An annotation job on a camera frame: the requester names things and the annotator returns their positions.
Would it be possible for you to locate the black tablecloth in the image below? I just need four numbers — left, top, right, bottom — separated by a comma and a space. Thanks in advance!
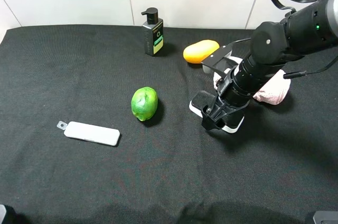
1, 25, 337, 223

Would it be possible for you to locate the grey object bottom left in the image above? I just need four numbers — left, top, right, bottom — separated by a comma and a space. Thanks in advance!
0, 205, 7, 224

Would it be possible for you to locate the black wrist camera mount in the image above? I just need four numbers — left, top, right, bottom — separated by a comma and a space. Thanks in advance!
201, 44, 239, 97

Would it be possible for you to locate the yellow mango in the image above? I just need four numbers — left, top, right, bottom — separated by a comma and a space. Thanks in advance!
183, 40, 220, 64

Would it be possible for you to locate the white flat case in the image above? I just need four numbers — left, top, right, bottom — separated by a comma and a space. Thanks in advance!
57, 121, 120, 146

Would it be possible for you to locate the black white board eraser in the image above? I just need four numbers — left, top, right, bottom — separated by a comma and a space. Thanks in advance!
189, 90, 248, 134

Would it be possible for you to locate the rolled pink towel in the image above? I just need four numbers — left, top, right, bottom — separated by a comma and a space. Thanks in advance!
212, 56, 292, 106

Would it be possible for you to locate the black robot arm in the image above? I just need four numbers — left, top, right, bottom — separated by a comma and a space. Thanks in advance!
200, 0, 337, 133

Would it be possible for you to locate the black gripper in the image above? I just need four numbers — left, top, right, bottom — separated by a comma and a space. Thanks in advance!
202, 61, 267, 130

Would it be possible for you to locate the grey device bottom right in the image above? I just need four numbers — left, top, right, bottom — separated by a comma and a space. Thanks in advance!
313, 211, 338, 224

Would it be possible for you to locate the green lime fruit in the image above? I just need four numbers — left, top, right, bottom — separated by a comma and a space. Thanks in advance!
131, 87, 158, 122

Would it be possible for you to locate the black pump bottle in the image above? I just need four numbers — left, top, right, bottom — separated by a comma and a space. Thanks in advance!
141, 7, 164, 56

